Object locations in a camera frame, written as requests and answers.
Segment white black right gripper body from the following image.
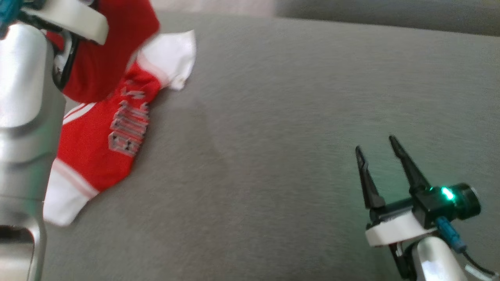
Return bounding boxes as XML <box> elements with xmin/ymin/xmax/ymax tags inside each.
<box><xmin>365</xmin><ymin>197</ymin><xmax>438</xmax><ymax>247</ymax></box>

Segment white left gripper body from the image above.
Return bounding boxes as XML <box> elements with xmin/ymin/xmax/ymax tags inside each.
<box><xmin>23</xmin><ymin>0</ymin><xmax>109</xmax><ymax>44</ymax></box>

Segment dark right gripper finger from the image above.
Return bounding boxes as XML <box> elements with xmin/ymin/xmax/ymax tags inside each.
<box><xmin>355</xmin><ymin>146</ymin><xmax>386</xmax><ymax>211</ymax></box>
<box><xmin>389</xmin><ymin>135</ymin><xmax>430</xmax><ymax>196</ymax></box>

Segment red shorts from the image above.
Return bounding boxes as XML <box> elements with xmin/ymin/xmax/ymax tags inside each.
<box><xmin>46</xmin><ymin>0</ymin><xmax>161</xmax><ymax>104</ymax></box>

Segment red white basketball jersey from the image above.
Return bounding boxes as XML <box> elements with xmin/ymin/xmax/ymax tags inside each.
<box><xmin>43</xmin><ymin>29</ymin><xmax>196</xmax><ymax>227</ymax></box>

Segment grey sofa seat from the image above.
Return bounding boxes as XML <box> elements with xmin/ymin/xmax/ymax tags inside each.
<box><xmin>41</xmin><ymin>12</ymin><xmax>500</xmax><ymax>281</ymax></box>

